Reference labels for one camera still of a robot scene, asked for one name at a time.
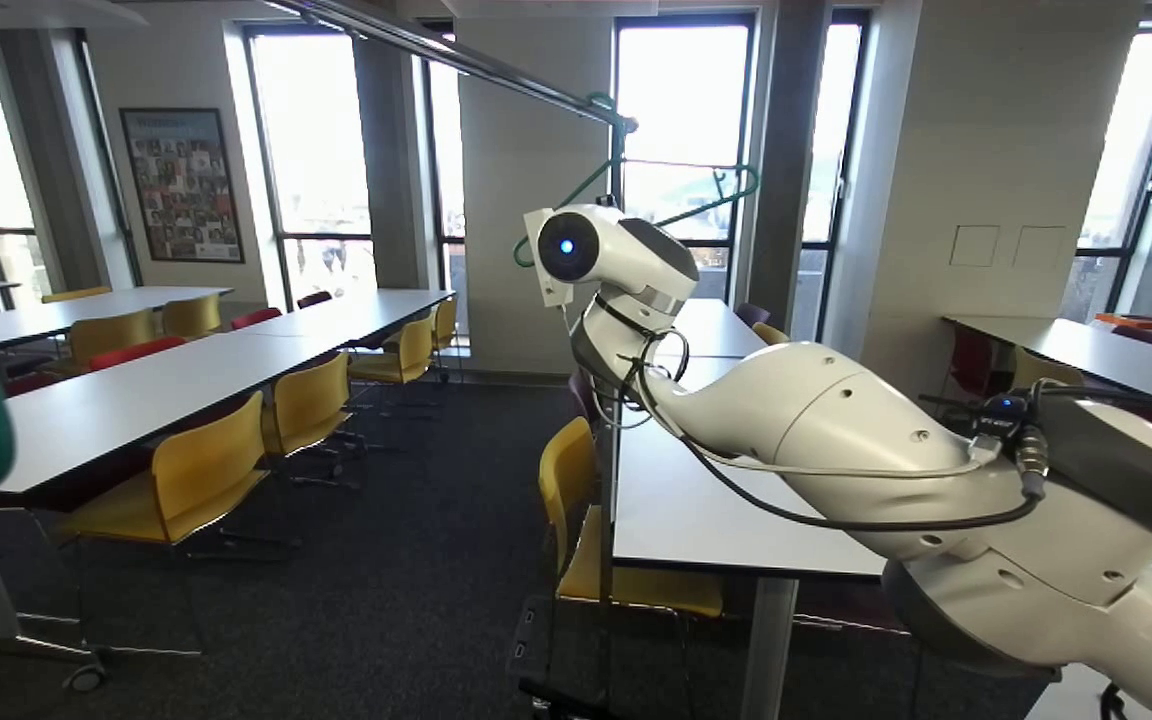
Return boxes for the long white table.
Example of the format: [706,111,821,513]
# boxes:
[0,283,231,360]
[0,283,454,695]

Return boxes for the green wire clothes hanger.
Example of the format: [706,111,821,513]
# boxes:
[507,87,765,272]

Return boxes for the framed colourful wall picture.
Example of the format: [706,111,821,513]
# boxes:
[117,105,249,269]

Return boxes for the white rectangular table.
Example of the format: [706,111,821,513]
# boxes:
[940,313,1152,413]
[673,296,786,390]
[610,394,891,720]

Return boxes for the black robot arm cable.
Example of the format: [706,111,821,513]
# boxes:
[597,317,1057,541]

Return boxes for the small white table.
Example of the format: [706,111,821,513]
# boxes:
[1025,660,1140,720]

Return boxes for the red upholstered chair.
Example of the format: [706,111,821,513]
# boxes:
[0,363,69,401]
[224,304,283,330]
[78,330,190,374]

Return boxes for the silver metal clothes rail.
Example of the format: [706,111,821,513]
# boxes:
[262,0,639,430]

